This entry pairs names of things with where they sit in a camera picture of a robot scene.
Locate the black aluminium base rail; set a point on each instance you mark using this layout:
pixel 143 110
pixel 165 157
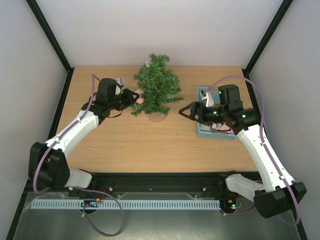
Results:
pixel 196 184

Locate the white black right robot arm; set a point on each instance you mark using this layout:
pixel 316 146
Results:
pixel 278 192

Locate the small green christmas tree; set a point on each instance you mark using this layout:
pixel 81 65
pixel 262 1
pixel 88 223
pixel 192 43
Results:
pixel 160 86

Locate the pink heart ornament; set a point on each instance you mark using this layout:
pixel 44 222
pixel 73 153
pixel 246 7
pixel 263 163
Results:
pixel 224 128

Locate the light blue plastic basket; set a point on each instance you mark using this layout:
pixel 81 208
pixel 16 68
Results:
pixel 216 134

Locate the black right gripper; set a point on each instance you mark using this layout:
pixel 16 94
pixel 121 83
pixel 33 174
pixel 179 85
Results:
pixel 196 111

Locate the white snowflake ornament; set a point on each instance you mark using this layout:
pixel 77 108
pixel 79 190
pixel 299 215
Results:
pixel 204 128

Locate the light blue cable duct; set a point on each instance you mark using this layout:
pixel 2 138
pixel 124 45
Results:
pixel 77 204

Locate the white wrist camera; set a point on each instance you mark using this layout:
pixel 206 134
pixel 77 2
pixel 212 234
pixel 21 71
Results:
pixel 120 82
pixel 207 98

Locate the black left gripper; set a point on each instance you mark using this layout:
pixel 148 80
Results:
pixel 130 100

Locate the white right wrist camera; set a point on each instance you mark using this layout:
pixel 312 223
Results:
pixel 207 98

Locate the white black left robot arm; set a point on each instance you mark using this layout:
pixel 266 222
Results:
pixel 48 161

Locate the wooden tree base disc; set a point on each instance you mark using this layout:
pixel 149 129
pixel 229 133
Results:
pixel 156 117

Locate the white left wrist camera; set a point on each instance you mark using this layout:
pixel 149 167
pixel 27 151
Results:
pixel 120 82

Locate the pink pompom ornament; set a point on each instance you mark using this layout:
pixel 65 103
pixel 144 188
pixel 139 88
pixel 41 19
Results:
pixel 139 99

